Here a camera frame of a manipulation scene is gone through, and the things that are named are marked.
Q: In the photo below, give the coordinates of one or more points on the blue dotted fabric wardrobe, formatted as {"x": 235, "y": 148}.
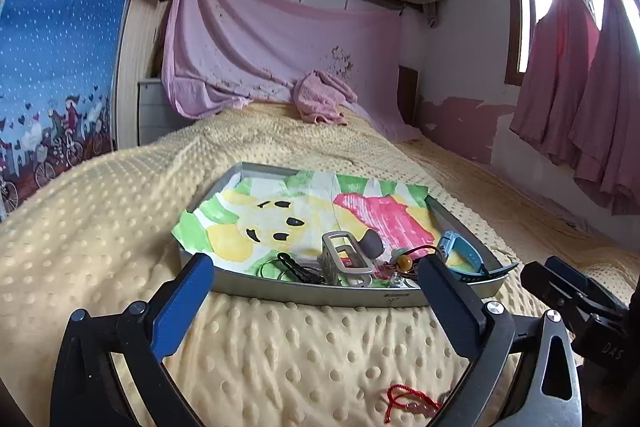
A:
{"x": 65, "y": 32}

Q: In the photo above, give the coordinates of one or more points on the brown wooden board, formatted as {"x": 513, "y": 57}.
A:
{"x": 407, "y": 94}

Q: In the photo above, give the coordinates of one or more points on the pink hanging sheet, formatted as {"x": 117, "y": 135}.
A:
{"x": 260, "y": 42}

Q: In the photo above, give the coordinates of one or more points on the grey drawer cabinet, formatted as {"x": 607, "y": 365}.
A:
{"x": 152, "y": 107}

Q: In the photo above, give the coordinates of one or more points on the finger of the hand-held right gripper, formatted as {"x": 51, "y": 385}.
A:
{"x": 547, "y": 284}
{"x": 580, "y": 282}

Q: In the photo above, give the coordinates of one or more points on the coloured painted paper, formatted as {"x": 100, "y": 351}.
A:
{"x": 300, "y": 202}

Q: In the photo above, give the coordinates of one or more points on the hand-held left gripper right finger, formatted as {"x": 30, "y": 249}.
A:
{"x": 450, "y": 302}

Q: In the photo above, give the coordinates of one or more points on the silver square buckle holder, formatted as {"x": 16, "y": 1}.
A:
{"x": 345, "y": 259}

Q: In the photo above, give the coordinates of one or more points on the pink towel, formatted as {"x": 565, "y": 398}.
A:
{"x": 320, "y": 99}

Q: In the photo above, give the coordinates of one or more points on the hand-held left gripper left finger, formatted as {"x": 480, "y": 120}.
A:
{"x": 182, "y": 302}

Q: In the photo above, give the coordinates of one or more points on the yellow dotted blanket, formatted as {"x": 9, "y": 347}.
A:
{"x": 300, "y": 357}

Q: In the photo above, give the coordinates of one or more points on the grey cardboard tray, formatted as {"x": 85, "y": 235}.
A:
{"x": 300, "y": 294}

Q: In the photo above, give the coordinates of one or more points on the beige wooden wardrobe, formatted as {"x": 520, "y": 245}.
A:
{"x": 140, "y": 37}

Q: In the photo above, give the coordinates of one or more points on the pink curtain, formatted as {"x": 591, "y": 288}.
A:
{"x": 590, "y": 82}

